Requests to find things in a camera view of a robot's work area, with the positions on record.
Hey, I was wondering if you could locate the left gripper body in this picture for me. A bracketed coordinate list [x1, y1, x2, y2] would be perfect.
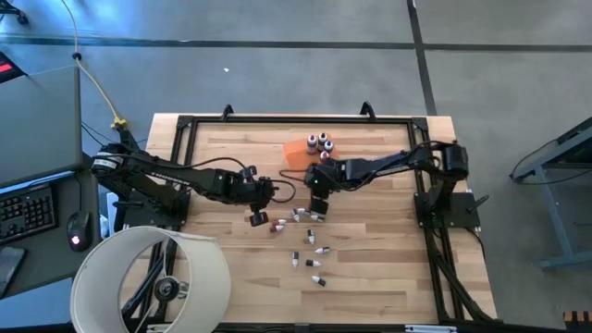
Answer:
[240, 173, 279, 213]

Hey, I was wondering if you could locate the black computer mouse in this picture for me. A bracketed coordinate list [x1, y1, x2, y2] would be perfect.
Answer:
[65, 209, 94, 253]

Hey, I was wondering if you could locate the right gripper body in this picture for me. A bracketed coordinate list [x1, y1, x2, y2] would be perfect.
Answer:
[303, 158, 346, 201]

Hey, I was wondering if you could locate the white drum lampshade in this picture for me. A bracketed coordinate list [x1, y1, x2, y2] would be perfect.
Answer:
[69, 225, 233, 333]

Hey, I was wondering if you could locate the black device red light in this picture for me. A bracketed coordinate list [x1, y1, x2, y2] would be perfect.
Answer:
[0, 50, 30, 85]

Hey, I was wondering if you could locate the grey metal table frame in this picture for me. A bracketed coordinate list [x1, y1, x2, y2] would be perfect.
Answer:
[510, 115, 592, 272]

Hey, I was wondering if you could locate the black chair caster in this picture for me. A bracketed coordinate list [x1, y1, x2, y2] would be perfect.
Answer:
[0, 0, 30, 27]

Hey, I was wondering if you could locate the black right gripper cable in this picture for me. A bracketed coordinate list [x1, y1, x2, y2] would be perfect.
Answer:
[277, 167, 310, 185]

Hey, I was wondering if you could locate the yellow power cable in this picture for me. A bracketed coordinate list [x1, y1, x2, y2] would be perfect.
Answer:
[59, 0, 129, 131]

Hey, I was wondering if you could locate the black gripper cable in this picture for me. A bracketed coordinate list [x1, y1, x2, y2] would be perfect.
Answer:
[266, 177, 298, 205]
[277, 167, 310, 185]

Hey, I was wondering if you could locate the grey monitor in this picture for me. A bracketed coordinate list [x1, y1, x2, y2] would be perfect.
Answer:
[0, 65, 84, 190]

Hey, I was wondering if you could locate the black aluminium table frame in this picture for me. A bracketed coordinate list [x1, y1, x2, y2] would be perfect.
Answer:
[120, 100, 500, 333]

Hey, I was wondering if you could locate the orange mat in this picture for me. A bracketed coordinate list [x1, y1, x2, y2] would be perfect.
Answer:
[282, 133, 341, 170]

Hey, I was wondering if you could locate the black keyboard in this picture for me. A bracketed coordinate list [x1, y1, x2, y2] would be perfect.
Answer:
[0, 181, 60, 245]

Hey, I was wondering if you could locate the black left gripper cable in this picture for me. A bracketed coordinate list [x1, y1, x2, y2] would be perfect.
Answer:
[266, 177, 298, 205]

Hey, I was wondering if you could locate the black smartphone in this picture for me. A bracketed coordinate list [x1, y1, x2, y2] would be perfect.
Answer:
[0, 245, 28, 300]

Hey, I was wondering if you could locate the dark grey desk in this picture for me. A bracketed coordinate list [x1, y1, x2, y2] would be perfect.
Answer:
[0, 155, 102, 301]

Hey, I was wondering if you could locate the black floor cable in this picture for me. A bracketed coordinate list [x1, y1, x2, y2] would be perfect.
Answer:
[508, 137, 592, 187]

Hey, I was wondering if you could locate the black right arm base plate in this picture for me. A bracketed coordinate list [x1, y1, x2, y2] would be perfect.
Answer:
[413, 191, 490, 231]

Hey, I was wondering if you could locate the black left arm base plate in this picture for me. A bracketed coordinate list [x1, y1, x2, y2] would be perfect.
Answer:
[120, 188, 191, 228]

